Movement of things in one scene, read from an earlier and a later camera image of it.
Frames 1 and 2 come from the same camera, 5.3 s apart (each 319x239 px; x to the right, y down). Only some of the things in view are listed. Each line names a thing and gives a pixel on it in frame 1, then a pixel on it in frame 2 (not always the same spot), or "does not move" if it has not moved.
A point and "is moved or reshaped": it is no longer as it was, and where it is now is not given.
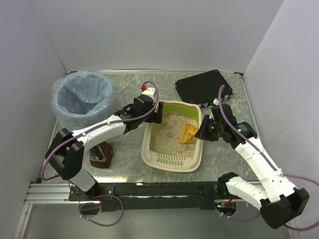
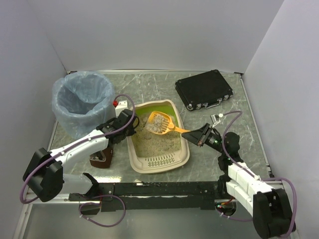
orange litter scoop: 188,134 to 159,123
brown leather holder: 100,156 does not move
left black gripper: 154,115 to 100,154
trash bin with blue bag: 80,97 does not move
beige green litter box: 162,150 is moved or reshaped
